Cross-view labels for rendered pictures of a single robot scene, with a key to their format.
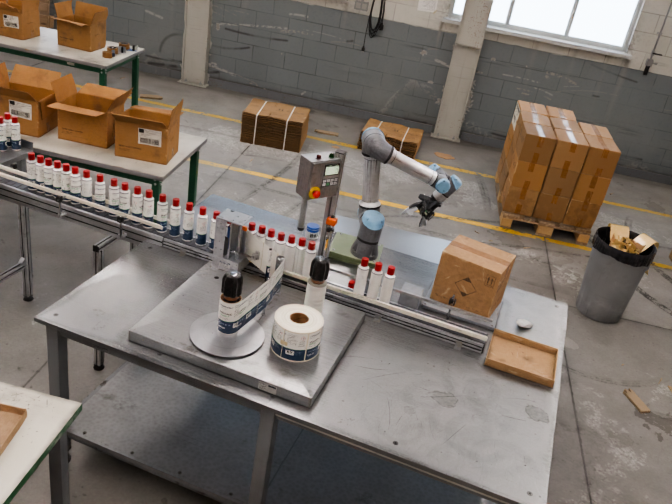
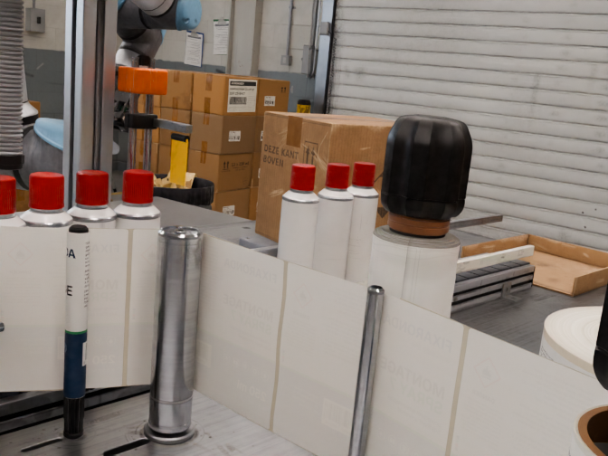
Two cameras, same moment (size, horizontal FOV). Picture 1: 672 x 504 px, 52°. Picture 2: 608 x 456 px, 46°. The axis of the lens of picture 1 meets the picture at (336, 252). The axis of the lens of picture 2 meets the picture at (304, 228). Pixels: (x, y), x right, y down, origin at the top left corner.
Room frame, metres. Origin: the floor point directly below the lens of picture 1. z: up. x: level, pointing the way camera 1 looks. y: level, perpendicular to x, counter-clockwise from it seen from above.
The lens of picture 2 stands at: (2.32, 0.70, 1.21)
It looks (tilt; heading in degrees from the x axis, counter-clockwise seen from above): 12 degrees down; 299
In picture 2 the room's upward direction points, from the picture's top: 5 degrees clockwise
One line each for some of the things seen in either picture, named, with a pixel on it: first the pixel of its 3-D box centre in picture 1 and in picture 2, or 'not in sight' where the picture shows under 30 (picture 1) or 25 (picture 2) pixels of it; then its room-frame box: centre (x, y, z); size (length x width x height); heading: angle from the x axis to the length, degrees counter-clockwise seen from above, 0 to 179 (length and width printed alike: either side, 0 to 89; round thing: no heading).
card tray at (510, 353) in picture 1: (522, 356); (547, 261); (2.59, -0.91, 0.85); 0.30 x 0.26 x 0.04; 75
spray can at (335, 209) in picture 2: (375, 282); (331, 233); (2.78, -0.20, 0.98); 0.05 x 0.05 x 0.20
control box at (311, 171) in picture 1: (319, 175); not in sight; (2.95, 0.14, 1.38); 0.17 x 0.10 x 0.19; 130
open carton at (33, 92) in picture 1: (22, 99); not in sight; (4.31, 2.21, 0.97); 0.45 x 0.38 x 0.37; 177
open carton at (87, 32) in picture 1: (79, 26); not in sight; (6.43, 2.71, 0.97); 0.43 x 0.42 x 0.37; 171
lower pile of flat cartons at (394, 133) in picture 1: (390, 139); not in sight; (7.41, -0.37, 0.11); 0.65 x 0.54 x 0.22; 81
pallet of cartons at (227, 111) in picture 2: not in sight; (224, 153); (5.42, -3.59, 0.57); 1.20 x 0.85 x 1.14; 86
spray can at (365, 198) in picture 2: (387, 286); (357, 230); (2.76, -0.26, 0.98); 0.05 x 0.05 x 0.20
